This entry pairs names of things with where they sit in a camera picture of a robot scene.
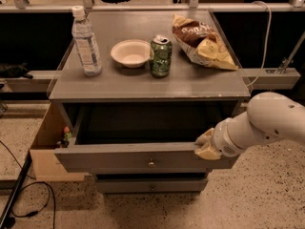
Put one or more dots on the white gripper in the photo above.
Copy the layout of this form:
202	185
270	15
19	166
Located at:
222	139

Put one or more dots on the grey top drawer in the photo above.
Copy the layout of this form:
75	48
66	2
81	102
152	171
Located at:
139	138

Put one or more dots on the grey drawer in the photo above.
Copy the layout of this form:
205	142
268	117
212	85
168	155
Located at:
151	185
139	138

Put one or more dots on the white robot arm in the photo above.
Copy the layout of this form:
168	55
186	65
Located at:
269	117

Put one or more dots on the grey drawer cabinet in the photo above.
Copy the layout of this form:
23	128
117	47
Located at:
220	91

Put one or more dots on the grey bottom drawer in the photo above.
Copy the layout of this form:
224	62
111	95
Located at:
151	185

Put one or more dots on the brown yellow chip bag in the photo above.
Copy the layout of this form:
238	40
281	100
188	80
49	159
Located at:
202	44

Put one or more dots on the green soda can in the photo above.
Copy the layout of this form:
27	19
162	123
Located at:
161	56

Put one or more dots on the white paper bowl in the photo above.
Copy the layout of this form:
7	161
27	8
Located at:
132	53

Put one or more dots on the small green toy in box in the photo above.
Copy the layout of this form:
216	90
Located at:
65	138

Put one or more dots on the cardboard box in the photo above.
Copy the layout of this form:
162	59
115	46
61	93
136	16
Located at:
46	165

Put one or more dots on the clear plastic water bottle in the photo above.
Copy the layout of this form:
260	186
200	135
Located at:
85	42

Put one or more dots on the black object on ledge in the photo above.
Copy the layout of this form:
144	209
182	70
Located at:
15	70

